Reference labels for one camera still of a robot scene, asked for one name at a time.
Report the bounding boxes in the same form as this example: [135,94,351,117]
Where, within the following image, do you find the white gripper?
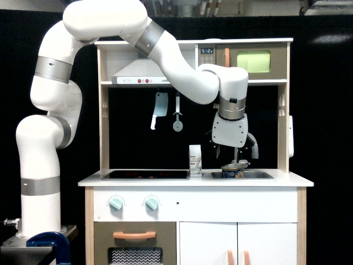
[205,112,255,161]

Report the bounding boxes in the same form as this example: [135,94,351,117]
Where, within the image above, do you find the blue spam can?
[221,163,244,178]

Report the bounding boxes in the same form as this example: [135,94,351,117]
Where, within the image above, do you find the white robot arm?
[16,1,248,238]

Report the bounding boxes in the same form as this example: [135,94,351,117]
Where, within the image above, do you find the grey toy sink basin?
[211,171,274,179]

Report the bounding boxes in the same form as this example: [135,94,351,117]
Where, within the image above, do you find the grey toy faucet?
[231,136,259,168]

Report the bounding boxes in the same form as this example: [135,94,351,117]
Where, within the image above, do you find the white milk carton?
[189,145,202,177]

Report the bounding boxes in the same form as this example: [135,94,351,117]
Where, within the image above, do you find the toy pizza cutter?
[173,93,183,132]

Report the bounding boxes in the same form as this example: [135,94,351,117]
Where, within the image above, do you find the white side hook panel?
[288,115,294,158]

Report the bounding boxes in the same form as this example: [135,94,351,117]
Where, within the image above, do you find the toy cleaver knife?
[151,92,168,130]

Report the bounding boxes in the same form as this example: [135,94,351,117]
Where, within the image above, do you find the toy microwave oven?
[198,43,287,81]

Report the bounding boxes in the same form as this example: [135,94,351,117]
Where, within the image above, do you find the right teal stove knob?
[144,195,159,211]

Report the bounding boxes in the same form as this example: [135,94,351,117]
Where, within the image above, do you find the teal stove knob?
[144,195,159,211]
[108,195,124,211]

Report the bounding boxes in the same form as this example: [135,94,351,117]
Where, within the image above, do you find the white left cabinet door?
[179,222,238,264]

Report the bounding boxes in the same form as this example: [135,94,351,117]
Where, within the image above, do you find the white cabinet door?
[179,222,238,264]
[238,223,297,264]

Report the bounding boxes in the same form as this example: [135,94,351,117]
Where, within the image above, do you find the white right cabinet door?
[238,223,297,264]

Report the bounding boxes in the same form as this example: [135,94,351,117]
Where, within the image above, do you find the black toy stovetop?
[102,169,188,181]

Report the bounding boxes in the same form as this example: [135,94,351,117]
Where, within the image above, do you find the grey toy range hood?
[112,52,170,86]

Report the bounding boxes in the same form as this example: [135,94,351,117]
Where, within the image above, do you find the left teal stove knob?
[108,195,124,211]

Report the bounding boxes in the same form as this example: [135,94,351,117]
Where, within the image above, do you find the toy oven door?
[94,221,177,264]

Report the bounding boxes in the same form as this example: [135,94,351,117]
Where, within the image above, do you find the blue clamp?
[26,232,71,265]

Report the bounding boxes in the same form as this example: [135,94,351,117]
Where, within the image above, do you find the wooden toy kitchen frame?
[79,38,313,264]

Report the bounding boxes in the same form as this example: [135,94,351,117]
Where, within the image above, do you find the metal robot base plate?
[1,225,78,264]

